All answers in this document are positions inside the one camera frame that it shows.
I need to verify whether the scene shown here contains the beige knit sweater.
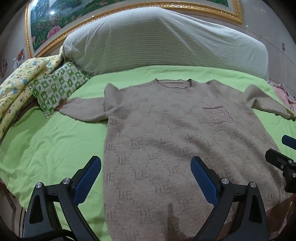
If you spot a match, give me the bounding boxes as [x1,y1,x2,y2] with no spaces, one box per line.
[59,80,292,240]

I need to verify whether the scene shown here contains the pink floral blanket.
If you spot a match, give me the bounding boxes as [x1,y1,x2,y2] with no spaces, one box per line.
[267,80,296,113]

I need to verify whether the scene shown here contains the green white patterned pillow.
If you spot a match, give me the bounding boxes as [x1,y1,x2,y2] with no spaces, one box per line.
[29,62,91,116]

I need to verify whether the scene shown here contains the yellow patterned quilt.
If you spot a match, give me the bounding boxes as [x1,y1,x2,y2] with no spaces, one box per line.
[1,47,63,137]

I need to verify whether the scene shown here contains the striped grey headboard cushion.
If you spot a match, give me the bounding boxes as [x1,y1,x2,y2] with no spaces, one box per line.
[62,7,268,79]

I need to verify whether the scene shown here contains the gold framed flower painting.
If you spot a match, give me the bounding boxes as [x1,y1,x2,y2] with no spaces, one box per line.
[25,1,242,58]

